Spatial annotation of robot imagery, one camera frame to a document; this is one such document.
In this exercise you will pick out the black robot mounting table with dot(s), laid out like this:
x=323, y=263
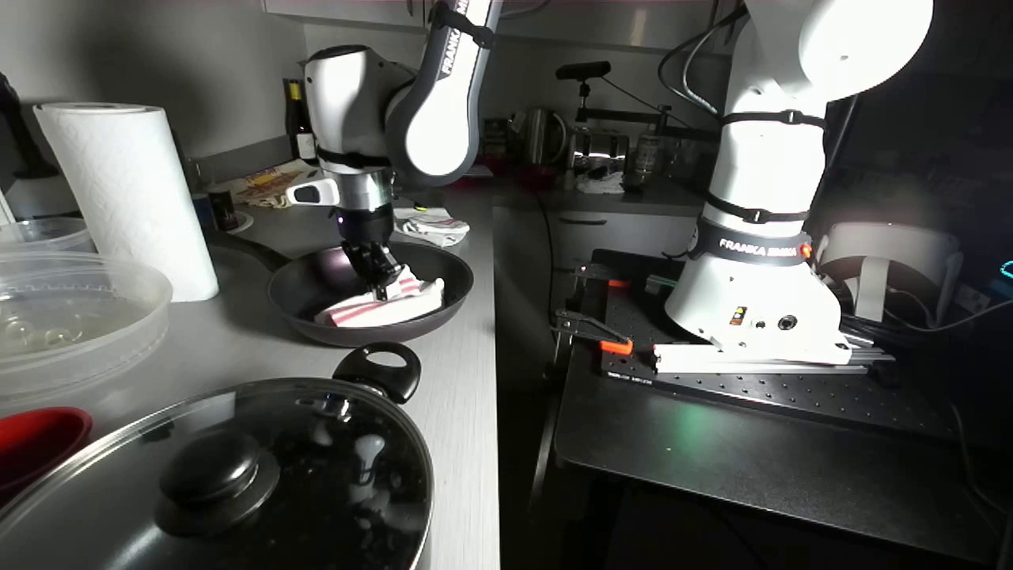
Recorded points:
x=762, y=444

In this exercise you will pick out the glass lid with black knob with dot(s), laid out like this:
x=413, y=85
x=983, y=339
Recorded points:
x=317, y=495

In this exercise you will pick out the red bowl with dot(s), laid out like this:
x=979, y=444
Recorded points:
x=36, y=444

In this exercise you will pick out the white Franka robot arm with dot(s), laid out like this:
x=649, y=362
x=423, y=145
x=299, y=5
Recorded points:
x=762, y=160

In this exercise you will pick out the large black pot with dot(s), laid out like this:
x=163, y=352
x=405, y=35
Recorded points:
x=375, y=373

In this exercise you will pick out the grey wall cabinet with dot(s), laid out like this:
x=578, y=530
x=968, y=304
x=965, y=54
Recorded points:
x=591, y=16

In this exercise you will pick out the dark wine bottle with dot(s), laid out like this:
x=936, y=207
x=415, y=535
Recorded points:
x=299, y=132

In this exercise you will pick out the steel kettle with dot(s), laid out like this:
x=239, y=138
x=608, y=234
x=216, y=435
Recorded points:
x=543, y=138

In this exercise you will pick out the white round device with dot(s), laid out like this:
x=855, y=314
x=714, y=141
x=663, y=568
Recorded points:
x=896, y=250

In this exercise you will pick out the clear plastic bowl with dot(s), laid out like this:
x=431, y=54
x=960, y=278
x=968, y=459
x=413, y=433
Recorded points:
x=73, y=318

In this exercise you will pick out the black camera on stand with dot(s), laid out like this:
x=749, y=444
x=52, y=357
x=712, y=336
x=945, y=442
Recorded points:
x=583, y=70

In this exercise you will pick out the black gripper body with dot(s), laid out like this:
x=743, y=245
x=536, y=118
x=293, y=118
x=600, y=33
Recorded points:
x=366, y=229

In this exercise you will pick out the small dark jar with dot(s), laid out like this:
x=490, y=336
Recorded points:
x=223, y=212

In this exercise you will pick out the white paper towel roll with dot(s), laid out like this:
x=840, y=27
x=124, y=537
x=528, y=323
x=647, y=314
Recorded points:
x=129, y=201

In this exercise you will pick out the black non-stick frying pan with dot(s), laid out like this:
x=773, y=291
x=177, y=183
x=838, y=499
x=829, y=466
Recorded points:
x=317, y=291

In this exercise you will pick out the white cup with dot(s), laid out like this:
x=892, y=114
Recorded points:
x=600, y=176

